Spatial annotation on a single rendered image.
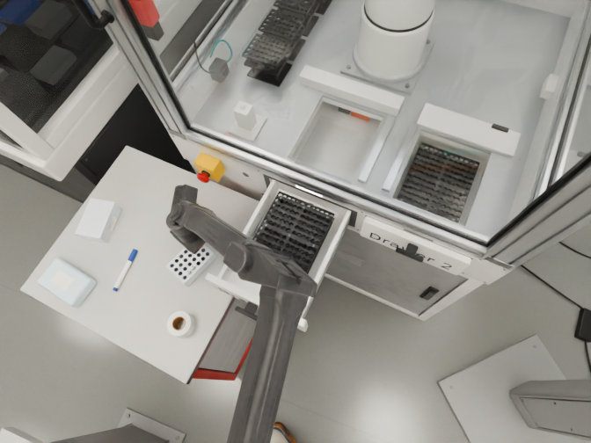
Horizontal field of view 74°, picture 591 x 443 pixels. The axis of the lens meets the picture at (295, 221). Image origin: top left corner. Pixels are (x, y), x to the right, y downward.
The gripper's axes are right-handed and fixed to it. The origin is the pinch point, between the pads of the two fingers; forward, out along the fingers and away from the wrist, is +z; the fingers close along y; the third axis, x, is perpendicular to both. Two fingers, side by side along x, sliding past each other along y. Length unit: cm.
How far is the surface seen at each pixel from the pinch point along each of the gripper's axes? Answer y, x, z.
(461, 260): -61, -40, -12
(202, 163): 13.1, -18.1, -10.1
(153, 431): -9, 68, 80
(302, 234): -24.5, -20.4, -8.9
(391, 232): -43, -35, -12
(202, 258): -2.9, 2.1, 2.8
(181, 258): 1.5, 6.3, 1.4
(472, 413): -108, -28, 78
